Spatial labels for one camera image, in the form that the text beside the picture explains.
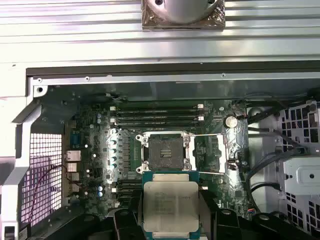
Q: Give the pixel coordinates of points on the RAM slot with white clips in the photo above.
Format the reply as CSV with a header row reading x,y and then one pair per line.
x,y
157,118
157,107

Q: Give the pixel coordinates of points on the green motherboard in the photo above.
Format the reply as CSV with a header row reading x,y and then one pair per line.
x,y
217,195

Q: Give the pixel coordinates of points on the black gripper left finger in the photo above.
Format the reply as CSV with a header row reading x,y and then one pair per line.
x,y
125,225

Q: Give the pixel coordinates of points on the round silver coin battery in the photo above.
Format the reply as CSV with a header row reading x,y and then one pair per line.
x,y
230,121

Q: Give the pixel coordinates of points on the silver network port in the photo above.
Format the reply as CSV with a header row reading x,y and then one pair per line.
x,y
73,155

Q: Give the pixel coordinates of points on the silver perforated drive cage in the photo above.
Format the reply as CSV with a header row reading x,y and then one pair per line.
x,y
307,175

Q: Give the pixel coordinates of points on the RAM slot with black clips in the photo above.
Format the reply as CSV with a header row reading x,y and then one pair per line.
x,y
157,123
157,112

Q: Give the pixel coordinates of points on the metal socket cover frame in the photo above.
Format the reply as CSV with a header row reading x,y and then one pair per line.
x,y
224,152

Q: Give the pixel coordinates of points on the CPU socket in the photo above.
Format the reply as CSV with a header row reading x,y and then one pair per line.
x,y
165,150

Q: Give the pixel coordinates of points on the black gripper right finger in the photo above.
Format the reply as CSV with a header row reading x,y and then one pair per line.
x,y
225,225

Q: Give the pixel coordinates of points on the blue port connector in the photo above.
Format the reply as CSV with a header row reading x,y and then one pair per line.
x,y
75,140

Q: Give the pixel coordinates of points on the black and silver PC case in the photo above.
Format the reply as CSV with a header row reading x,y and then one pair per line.
x,y
150,79

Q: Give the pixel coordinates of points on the silver topped CPU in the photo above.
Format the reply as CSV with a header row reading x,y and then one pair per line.
x,y
170,202

